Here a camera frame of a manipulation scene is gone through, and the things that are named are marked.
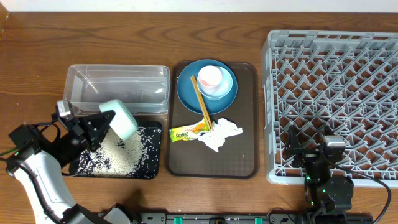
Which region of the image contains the mint green bowl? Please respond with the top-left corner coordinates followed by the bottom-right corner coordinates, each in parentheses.
top-left (99, 99), bottom-right (138, 141)

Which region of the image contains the pile of white rice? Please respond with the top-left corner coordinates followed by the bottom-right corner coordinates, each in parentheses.
top-left (76, 126), bottom-right (162, 179)

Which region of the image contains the white tissue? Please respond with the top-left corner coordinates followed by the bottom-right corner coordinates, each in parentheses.
top-left (198, 118), bottom-right (243, 152)

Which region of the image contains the yellow green snack wrapper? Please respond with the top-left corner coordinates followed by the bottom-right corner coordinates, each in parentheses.
top-left (169, 118), bottom-right (210, 142)

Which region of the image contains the pink cup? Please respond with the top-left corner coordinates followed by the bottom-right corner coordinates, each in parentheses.
top-left (197, 65), bottom-right (223, 95)

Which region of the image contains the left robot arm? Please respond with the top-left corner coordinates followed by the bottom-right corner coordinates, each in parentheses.
top-left (5, 109), bottom-right (134, 223)

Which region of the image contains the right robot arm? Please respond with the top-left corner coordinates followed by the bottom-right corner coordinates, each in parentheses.
top-left (282, 126), bottom-right (354, 223)

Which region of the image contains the grey dishwasher rack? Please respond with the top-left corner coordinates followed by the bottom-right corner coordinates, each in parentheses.
top-left (262, 30), bottom-right (397, 188)

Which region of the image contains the black tray bin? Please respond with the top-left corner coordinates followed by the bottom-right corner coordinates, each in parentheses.
top-left (68, 118), bottom-right (163, 180)

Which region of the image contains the brown serving tray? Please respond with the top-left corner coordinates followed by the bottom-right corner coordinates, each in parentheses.
top-left (164, 62), bottom-right (259, 179)

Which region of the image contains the clear plastic bin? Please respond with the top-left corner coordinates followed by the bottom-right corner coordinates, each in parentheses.
top-left (63, 64), bottom-right (170, 116)

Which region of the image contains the light blue bowl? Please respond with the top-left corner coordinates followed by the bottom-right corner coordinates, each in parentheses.
top-left (197, 65), bottom-right (233, 100)

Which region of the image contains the dark blue plate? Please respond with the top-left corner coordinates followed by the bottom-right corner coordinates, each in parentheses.
top-left (176, 59), bottom-right (238, 114)

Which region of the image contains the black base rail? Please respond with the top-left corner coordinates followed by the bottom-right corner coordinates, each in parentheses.
top-left (136, 211), bottom-right (373, 224)

